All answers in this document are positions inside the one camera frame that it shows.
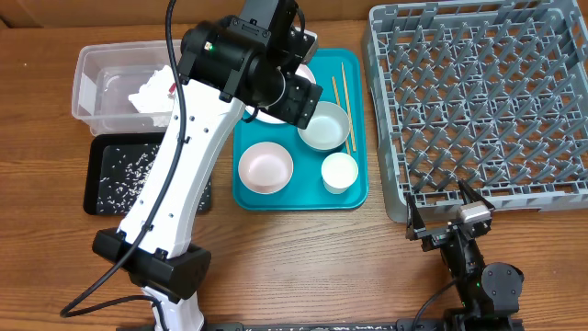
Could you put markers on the grey-white bowl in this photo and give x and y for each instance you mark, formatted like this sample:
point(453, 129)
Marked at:
point(328, 128)

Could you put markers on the white napkin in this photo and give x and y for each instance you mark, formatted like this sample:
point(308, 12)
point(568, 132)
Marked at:
point(152, 97)

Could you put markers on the wooden chopstick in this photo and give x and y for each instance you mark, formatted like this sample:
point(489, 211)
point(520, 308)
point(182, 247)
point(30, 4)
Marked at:
point(338, 102)
point(348, 108)

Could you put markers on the white paper cup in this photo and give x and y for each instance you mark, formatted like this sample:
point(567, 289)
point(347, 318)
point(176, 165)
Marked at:
point(339, 172)

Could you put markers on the pinkish small bowl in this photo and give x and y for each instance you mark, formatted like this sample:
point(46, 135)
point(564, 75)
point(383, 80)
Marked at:
point(265, 168)

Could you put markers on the teal plastic tray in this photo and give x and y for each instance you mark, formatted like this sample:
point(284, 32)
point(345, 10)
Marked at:
point(305, 191)

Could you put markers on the grey dishwasher rack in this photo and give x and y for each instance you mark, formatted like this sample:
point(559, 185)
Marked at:
point(493, 93)

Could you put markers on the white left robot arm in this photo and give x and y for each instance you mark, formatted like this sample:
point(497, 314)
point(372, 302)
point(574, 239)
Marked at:
point(220, 69)

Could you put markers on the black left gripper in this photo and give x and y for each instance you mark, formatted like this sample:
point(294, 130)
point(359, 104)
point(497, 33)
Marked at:
point(299, 101)

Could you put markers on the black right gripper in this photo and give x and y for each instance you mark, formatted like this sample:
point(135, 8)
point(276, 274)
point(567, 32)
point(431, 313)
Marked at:
point(416, 229)

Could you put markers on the black plastic tray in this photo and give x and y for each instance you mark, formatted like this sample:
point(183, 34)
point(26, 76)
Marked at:
point(118, 167)

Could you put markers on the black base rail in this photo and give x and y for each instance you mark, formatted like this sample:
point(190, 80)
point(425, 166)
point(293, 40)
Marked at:
point(399, 325)

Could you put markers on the white plate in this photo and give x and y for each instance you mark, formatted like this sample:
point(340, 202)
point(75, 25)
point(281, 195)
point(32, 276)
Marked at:
point(303, 71)

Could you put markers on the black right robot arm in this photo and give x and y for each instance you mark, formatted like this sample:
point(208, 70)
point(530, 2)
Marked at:
point(489, 293)

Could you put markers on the clear plastic bin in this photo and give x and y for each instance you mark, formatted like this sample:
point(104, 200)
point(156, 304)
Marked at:
point(106, 75)

